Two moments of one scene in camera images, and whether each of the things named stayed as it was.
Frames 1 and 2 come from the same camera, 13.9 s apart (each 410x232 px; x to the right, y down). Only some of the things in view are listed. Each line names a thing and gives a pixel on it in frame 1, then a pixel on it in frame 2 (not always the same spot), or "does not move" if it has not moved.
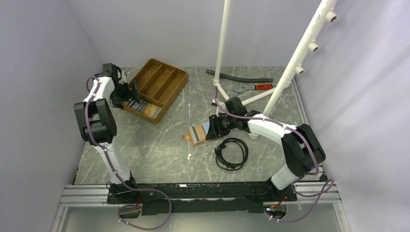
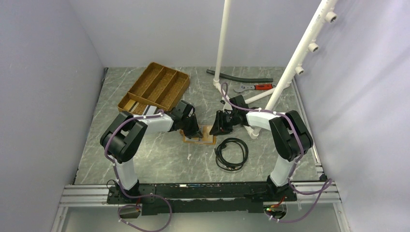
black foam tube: x=242 y=79 does not move
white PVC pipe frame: x=311 y=41 does not move
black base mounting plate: x=167 y=198 does not move
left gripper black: x=117 y=102 -> x=195 y=132
